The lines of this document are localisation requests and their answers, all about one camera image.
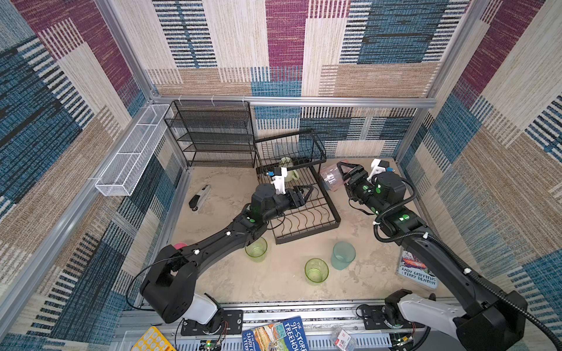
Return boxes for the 91-storey treehouse book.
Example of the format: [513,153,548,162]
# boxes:
[241,316,310,351]

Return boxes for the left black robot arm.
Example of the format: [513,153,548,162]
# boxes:
[125,184,315,325]

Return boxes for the clear pink plastic cup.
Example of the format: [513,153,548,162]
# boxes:
[320,164,344,192]

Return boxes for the black two-tier dish rack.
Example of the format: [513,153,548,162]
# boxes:
[254,128,342,245]

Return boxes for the black mesh shelf unit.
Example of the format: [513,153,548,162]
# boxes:
[164,100,256,168]

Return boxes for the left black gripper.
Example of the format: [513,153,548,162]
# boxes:
[262,186,315,227]

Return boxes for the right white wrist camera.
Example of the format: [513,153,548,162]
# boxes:
[367,159,390,181]

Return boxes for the translucent teal plastic cup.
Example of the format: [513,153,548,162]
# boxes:
[331,241,356,271]

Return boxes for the light green ceramic mug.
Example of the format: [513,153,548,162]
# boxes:
[279,156,300,182]

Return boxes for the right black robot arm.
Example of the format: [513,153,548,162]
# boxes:
[337,162,561,350]

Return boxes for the clear green plastic cup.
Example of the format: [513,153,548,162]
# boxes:
[304,257,329,284]
[244,237,269,263]

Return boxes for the black silver stapler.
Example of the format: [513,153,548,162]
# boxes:
[188,184,211,212]

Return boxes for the yellow patterned card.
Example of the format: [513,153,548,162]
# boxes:
[130,326,177,351]

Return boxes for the white wire wall basket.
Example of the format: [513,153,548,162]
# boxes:
[95,105,169,197]

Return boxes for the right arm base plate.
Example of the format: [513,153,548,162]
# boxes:
[355,304,426,331]

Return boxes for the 143-storey treehouse book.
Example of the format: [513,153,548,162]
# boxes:
[397,249,439,290]

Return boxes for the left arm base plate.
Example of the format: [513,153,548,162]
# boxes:
[180,309,244,336]

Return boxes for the small clear plastic packet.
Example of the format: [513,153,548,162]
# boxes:
[330,326,357,351]

